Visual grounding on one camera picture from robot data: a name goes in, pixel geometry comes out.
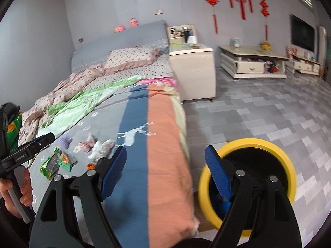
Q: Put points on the pink packaged item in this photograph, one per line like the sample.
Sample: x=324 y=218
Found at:
x=291 y=51

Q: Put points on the pink plush toy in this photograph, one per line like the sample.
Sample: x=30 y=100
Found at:
x=119 y=29

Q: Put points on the cream tv stand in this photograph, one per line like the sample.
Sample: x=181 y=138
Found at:
x=305 y=66

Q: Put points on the green orange snack packet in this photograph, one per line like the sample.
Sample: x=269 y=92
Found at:
x=66 y=160

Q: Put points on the pink wrapper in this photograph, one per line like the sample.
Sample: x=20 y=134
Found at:
x=86 y=143

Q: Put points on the striped deer print blanket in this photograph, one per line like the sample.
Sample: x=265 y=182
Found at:
x=160 y=134

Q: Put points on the yellow round trash bin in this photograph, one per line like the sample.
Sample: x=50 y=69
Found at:
x=248 y=142

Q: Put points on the person's left hand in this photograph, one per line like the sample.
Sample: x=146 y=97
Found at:
x=25 y=188

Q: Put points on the white standing air conditioner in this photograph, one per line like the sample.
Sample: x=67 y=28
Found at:
x=322 y=49

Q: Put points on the cream bedside cabinet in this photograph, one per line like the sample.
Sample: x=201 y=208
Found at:
x=192 y=72

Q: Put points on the glass jar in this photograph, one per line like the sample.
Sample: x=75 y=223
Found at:
x=235 y=42

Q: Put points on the pink doll toy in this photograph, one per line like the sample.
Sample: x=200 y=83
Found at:
x=133 y=23

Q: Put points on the pink floral quilt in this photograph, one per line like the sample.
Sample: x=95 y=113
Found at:
x=72 y=85

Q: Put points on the yellow bowl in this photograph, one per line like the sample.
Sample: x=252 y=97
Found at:
x=265 y=46

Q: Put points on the purple paper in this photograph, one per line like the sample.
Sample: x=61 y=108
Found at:
x=64 y=140

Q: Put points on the grey upholstered bed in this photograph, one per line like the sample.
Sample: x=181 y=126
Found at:
x=121 y=35

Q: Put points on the pink dotted pillow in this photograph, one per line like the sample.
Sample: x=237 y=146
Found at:
x=129 y=58

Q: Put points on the person's left forearm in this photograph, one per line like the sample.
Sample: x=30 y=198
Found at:
x=14 y=232

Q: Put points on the green foil snack wrapper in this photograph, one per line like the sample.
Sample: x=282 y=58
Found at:
x=50 y=164

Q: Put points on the black flat television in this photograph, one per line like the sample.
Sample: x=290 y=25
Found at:
x=302 y=33

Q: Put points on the white tissue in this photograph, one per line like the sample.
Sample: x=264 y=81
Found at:
x=102 y=147

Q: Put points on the black bag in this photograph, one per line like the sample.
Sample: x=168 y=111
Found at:
x=9 y=113

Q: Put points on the pink patterned cloth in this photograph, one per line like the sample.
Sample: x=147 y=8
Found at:
x=160 y=81

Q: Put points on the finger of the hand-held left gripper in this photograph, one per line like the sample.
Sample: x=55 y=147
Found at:
x=41 y=141

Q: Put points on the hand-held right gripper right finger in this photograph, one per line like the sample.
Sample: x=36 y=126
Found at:
x=217 y=170

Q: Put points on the green patterned quilt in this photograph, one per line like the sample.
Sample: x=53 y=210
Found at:
x=85 y=100

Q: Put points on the small orange piece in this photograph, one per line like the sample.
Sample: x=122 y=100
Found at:
x=90 y=165

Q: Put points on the cream coffee table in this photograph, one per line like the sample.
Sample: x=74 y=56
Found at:
x=248 y=67

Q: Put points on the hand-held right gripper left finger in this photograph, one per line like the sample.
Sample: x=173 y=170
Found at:
x=113 y=171

